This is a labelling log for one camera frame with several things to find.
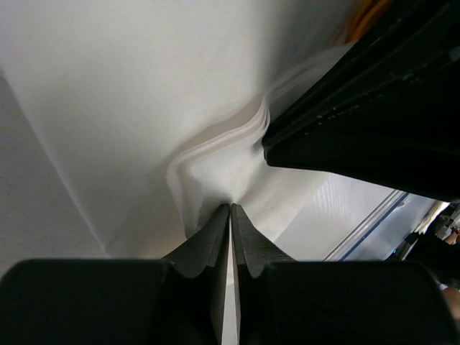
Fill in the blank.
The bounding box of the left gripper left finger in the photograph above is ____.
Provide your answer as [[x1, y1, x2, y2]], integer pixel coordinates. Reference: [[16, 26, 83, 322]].
[[1, 205, 230, 344]]

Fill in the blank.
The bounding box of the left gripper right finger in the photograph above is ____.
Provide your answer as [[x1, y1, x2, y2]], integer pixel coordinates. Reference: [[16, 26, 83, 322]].
[[231, 204, 459, 344]]

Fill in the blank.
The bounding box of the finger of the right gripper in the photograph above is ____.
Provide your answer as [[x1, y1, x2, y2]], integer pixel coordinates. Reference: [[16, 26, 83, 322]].
[[262, 1, 459, 200]]

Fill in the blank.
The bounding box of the orange plastic spoon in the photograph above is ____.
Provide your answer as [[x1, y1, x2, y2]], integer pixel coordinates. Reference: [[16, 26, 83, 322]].
[[346, 0, 392, 43]]

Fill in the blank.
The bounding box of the white paper napkin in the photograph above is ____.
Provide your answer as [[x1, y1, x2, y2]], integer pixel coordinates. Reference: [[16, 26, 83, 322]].
[[0, 0, 400, 345]]

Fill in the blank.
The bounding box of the aluminium mounting rail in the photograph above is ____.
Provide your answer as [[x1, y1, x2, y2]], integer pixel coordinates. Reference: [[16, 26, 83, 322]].
[[323, 190, 410, 262]]

